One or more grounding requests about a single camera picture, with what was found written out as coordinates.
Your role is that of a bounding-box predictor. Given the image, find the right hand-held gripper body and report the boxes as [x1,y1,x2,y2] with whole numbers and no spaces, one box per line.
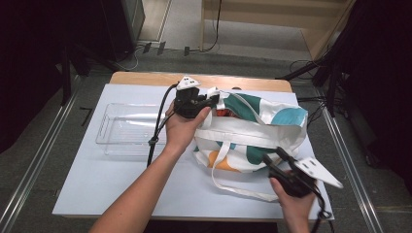
[267,156,344,199]

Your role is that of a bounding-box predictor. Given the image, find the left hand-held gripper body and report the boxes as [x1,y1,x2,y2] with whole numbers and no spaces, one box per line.
[174,76,209,119]

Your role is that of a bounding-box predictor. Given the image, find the white orange green tote bag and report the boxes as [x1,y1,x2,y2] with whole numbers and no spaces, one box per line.
[192,86,309,204]

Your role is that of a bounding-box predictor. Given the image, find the person's right hand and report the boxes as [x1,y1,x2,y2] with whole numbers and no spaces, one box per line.
[269,176,318,221]

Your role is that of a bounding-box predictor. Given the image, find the person's left hand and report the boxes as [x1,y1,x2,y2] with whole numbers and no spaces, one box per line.
[163,101,213,153]

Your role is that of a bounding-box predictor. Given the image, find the wooden table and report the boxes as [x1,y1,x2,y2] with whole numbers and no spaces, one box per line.
[59,71,317,224]

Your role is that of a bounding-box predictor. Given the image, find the clear plastic container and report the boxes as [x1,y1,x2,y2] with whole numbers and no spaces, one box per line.
[95,102,169,157]

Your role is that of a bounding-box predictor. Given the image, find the black stand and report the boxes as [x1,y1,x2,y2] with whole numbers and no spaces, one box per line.
[275,48,346,118]
[59,42,122,107]

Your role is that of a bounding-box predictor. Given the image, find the person's dark clothing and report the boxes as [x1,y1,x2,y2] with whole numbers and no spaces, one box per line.
[144,220,279,233]

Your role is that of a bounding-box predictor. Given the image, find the black cabinet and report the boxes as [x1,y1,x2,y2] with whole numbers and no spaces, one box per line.
[98,0,146,62]

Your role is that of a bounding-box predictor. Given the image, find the white table sheet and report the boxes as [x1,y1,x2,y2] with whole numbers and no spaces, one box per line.
[51,83,334,221]

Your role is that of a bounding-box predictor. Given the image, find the dark curtain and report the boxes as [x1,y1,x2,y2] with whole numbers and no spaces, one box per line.
[336,0,412,195]
[0,0,69,154]

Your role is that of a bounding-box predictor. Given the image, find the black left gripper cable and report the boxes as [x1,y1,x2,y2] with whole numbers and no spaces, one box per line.
[146,83,180,169]

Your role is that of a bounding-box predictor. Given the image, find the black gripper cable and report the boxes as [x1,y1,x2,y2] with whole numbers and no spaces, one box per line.
[146,83,180,169]
[309,184,335,233]

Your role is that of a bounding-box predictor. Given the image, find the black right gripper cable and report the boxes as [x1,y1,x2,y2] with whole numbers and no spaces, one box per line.
[309,184,335,233]

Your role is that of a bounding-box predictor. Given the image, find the black floor cables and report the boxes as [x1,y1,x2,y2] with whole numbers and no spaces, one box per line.
[289,58,329,129]

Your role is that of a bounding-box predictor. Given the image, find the metal floor rail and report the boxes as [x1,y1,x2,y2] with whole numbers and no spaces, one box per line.
[319,88,385,233]
[0,92,81,233]

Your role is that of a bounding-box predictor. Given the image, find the white floor cable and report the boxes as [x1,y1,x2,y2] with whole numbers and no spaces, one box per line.
[111,45,145,72]

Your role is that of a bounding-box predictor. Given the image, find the black hanging cable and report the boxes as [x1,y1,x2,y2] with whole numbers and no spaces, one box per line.
[184,0,223,57]

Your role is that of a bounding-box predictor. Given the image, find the light wooden frame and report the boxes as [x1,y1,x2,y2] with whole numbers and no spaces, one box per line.
[199,0,359,62]

